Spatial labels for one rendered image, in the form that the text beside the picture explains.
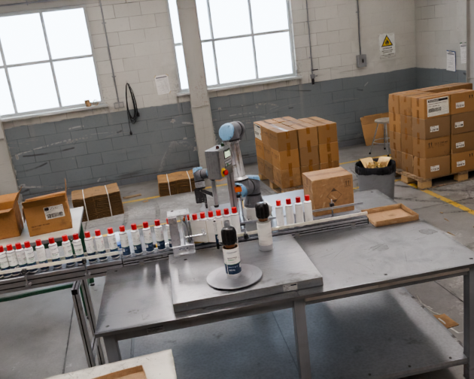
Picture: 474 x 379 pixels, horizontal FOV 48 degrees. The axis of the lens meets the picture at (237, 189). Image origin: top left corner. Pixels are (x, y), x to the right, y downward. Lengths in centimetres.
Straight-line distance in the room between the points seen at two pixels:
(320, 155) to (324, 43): 281
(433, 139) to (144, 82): 446
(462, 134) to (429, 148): 48
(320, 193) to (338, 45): 589
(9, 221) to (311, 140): 391
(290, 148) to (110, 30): 348
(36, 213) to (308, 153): 372
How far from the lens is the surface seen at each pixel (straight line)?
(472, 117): 727
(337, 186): 383
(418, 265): 313
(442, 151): 710
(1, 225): 478
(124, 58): 872
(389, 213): 387
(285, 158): 692
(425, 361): 343
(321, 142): 707
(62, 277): 358
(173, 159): 894
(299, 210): 355
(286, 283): 286
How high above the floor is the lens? 217
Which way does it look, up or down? 16 degrees down
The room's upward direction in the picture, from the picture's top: 7 degrees counter-clockwise
